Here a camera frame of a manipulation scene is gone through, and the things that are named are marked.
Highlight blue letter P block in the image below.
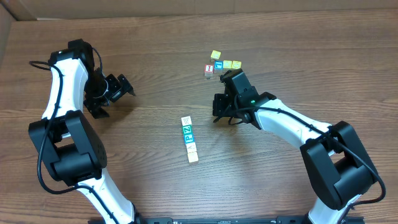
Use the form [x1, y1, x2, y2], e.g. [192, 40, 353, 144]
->
[183, 134, 195, 144]

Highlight white ice cream block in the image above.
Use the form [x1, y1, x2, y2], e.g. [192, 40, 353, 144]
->
[186, 142, 197, 154]

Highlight yellow letter K block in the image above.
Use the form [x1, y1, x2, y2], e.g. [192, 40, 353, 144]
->
[187, 151, 198, 164]

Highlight green letter Z block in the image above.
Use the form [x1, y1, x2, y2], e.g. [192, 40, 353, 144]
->
[182, 124, 193, 135]

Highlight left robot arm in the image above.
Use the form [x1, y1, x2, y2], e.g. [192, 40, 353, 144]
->
[28, 39, 145, 223]

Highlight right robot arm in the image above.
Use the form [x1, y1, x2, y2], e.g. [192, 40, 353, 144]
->
[213, 69, 381, 223]

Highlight red letter I block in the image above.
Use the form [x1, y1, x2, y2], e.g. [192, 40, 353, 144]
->
[204, 65, 214, 78]

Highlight yellow block middle row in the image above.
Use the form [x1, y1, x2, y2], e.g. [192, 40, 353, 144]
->
[223, 60, 233, 72]

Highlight yellow block row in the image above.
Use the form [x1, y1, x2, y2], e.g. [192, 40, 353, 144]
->
[231, 60, 242, 70]
[223, 60, 233, 72]

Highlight blue picture block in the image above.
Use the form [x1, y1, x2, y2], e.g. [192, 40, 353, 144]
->
[214, 61, 223, 73]

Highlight yellow block right row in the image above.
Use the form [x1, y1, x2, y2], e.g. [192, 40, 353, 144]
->
[231, 60, 242, 70]

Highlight yellow block far top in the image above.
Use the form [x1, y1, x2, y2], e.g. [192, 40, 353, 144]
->
[210, 50, 221, 62]

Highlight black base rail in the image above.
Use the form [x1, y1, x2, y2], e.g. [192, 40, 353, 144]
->
[88, 215, 365, 224]

